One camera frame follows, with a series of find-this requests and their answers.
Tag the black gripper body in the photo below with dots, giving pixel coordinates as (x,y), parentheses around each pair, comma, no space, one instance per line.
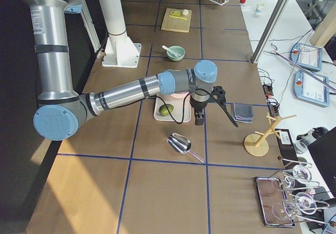
(197,105)

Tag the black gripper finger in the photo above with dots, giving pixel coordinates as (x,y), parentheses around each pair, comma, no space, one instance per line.
(199,117)

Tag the white plastic spoon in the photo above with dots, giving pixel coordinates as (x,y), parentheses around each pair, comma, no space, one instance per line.
(169,50)

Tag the pink bowl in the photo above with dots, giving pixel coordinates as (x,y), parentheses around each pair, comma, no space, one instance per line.
(180,95)

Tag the metal ice scoop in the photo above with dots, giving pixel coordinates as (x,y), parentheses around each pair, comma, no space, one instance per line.
(182,145)

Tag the mint green bowl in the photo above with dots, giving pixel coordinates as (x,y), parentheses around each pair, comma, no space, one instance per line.
(178,50)

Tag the cream rectangular tray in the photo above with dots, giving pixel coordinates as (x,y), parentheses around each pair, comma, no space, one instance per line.
(177,111)

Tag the green avocado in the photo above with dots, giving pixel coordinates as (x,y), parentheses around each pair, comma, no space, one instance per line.
(166,109)

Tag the grey folded cloth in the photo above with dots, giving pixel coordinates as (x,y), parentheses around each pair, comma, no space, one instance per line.
(243,113)

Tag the wooden mug tree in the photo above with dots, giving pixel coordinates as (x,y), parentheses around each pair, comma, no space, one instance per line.
(255,144)

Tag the bamboo cutting board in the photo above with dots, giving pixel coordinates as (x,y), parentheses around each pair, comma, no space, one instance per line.
(176,25)

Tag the upper lemon slice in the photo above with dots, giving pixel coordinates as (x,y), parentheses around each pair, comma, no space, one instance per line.
(175,13)

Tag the white paper cup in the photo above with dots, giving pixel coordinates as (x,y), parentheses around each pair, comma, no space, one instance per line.
(259,9)

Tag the lower teach pendant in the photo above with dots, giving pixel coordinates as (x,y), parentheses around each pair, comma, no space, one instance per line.
(310,90)

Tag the teach pendant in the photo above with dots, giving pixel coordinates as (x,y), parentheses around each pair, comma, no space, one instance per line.
(310,90)
(307,56)

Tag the upper teach pendant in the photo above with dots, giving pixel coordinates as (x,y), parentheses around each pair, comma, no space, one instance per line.
(307,56)

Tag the aluminium frame post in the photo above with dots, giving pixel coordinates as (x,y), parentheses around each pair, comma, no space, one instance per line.
(276,14)

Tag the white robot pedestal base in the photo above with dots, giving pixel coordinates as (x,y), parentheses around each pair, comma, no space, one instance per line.
(120,50)

